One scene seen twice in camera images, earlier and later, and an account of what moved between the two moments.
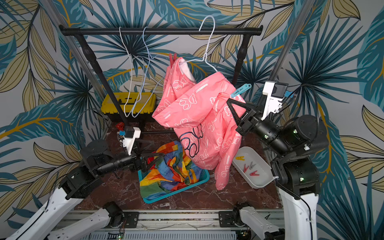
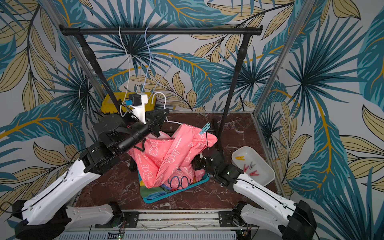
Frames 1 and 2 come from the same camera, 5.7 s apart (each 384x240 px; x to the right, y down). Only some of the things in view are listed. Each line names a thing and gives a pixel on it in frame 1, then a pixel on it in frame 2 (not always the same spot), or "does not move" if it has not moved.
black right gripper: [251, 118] -> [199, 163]
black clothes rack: [81, 31] does not move
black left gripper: [142, 163] -> [154, 123]
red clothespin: [253, 174] does not move
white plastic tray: [253, 167] does not move
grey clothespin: [251, 166] does not move
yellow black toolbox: [136, 106] does not move
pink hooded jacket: [202, 107] -> [172, 162]
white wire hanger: [204, 59] -> [164, 108]
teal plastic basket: [141, 172] does not move
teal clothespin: [241, 90] -> [205, 128]
